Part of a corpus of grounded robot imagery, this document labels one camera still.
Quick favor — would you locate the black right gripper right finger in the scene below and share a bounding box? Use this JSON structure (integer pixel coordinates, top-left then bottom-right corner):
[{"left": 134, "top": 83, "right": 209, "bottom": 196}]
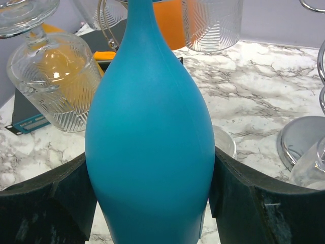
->
[{"left": 209, "top": 149, "right": 324, "bottom": 243}]

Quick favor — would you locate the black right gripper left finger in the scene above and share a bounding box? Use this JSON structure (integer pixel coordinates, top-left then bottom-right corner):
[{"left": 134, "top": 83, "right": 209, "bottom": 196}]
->
[{"left": 1, "top": 154, "right": 97, "bottom": 243}]

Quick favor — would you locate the blue plastic goblet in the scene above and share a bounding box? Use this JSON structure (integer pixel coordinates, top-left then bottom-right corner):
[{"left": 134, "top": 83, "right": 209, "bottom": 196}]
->
[{"left": 85, "top": 1, "right": 215, "bottom": 243}]

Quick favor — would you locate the yellow plastic goblet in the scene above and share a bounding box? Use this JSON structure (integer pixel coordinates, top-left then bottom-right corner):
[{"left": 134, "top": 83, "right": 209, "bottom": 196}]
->
[{"left": 37, "top": 24, "right": 115, "bottom": 113}]

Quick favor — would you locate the chrome wine glass rack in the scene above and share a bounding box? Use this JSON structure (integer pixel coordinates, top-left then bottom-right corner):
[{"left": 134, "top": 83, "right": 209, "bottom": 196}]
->
[
  {"left": 277, "top": 0, "right": 325, "bottom": 172},
  {"left": 97, "top": 0, "right": 183, "bottom": 54}
]

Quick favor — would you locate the clear patterned wine glass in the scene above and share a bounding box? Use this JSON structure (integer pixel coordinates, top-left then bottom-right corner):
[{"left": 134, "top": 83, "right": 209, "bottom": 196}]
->
[{"left": 181, "top": 0, "right": 243, "bottom": 52}]

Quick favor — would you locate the orange plastic goblet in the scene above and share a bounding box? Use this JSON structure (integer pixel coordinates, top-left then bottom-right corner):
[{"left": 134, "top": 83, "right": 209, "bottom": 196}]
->
[{"left": 153, "top": 1, "right": 193, "bottom": 50}]

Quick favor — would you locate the dark blue network switch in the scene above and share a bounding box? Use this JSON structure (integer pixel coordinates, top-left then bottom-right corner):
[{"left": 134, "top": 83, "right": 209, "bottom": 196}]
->
[{"left": 4, "top": 25, "right": 183, "bottom": 135}]

